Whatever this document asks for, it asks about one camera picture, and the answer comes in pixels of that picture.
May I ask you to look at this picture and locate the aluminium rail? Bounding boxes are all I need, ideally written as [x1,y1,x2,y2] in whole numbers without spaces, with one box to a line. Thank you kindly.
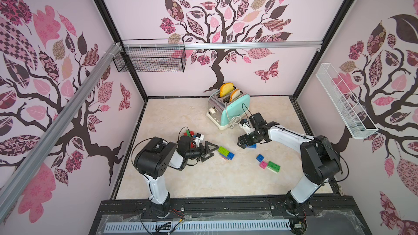
[124,41,323,50]
[1,42,122,221]

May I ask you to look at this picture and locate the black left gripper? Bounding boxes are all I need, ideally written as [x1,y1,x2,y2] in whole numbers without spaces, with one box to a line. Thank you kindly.
[185,141,218,163]

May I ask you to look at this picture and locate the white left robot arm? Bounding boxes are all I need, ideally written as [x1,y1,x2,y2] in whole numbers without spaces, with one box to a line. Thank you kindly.
[131,134,219,218]

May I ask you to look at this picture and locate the toast slice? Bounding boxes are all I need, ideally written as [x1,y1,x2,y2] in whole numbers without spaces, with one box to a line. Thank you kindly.
[219,83,235,97]
[229,89,242,102]

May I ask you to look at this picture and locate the black wire basket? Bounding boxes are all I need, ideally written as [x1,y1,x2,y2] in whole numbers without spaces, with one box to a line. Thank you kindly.
[113,37,187,72]

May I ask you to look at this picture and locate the lime lego brick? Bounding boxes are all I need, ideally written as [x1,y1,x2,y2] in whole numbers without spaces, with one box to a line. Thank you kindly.
[218,146,230,157]

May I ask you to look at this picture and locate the white wire shelf basket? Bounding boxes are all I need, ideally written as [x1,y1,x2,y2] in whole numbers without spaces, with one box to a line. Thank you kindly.
[316,63,378,139]

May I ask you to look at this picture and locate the toast slice left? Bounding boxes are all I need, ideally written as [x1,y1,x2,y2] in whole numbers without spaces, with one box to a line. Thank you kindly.
[219,83,235,97]

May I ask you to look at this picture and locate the toast slice right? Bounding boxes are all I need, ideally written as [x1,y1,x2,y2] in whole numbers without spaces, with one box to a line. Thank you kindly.
[229,89,242,102]

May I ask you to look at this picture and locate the pink lego brick lower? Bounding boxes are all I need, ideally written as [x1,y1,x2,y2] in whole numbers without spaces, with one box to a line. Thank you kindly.
[259,161,268,169]

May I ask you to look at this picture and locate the red long lego brick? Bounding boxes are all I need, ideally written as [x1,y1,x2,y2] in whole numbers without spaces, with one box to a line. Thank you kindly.
[190,131,197,149]

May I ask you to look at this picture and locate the blue small lego brick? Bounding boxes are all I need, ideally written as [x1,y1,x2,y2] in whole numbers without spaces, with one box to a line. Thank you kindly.
[256,154,264,162]

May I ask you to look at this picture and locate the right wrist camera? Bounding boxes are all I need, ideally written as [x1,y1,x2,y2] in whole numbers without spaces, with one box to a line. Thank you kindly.
[239,119,254,135]

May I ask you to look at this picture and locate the aluminium rail back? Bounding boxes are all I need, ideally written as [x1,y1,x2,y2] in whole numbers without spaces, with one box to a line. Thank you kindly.
[124,41,323,50]

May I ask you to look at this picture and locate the aluminium rail left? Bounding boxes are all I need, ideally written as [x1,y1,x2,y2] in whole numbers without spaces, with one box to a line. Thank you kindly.
[1,42,122,221]

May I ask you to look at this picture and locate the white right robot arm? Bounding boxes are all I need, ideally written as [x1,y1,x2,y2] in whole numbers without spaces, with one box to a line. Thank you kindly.
[237,113,342,215]

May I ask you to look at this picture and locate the white slotted cable duct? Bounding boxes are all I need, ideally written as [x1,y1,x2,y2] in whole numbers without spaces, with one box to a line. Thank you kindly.
[102,219,291,235]

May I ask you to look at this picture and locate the mint and cream toaster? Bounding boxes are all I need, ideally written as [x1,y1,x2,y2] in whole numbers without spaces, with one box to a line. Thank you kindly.
[206,90,250,130]

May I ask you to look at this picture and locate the blue long lego brick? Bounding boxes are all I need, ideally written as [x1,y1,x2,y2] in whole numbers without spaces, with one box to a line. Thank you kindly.
[247,144,257,149]

